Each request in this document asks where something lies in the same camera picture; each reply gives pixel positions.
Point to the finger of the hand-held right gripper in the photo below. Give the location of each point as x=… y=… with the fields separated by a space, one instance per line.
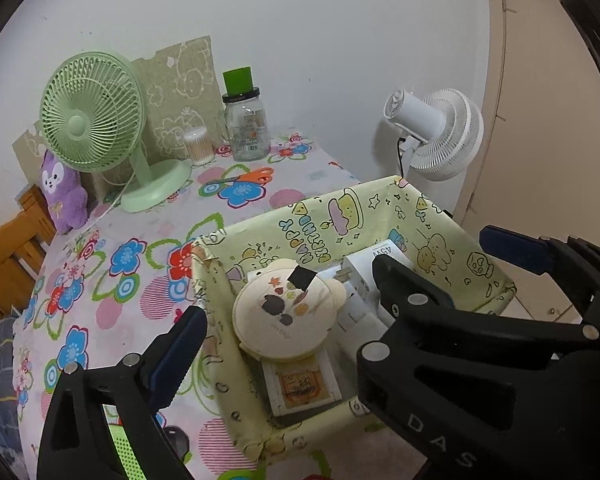
x=512 y=249
x=405 y=285

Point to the wooden chair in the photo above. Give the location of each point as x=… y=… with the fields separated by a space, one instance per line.
x=10 y=265

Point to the white box orange picture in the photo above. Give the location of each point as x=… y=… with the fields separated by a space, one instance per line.
x=302 y=385

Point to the beige cartoon printed board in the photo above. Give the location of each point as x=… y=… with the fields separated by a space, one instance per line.
x=180 y=85

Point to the purple plush toy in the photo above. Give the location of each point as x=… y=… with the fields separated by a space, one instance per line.
x=62 y=195

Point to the green plastic cup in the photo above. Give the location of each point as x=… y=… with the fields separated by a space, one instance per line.
x=239 y=80

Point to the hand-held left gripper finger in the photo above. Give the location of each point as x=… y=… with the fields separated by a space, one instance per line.
x=172 y=367

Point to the yellow cartoon printed storage box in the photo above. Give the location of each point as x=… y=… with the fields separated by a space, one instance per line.
x=300 y=225

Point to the black round key fob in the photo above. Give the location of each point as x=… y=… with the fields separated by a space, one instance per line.
x=177 y=440

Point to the floral tablecloth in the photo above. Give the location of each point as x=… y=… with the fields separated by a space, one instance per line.
x=130 y=300

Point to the white clip fan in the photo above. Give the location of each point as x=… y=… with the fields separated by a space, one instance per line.
x=445 y=135

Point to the green perforated device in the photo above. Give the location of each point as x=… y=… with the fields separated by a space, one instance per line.
x=125 y=452

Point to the glass jar black lid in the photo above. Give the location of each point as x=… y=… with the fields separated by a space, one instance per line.
x=247 y=132

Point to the white charger block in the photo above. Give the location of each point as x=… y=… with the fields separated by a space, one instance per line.
x=360 y=332

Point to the blue plaid cloth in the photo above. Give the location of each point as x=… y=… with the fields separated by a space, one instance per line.
x=0 y=385

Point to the round beige bear compact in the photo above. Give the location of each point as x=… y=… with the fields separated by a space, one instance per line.
x=275 y=320

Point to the cotton swab container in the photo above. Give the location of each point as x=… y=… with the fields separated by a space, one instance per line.
x=199 y=147

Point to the white power adapter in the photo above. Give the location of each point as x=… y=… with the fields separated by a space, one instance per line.
x=362 y=270

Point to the green desk fan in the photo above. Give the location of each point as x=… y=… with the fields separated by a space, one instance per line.
x=90 y=120

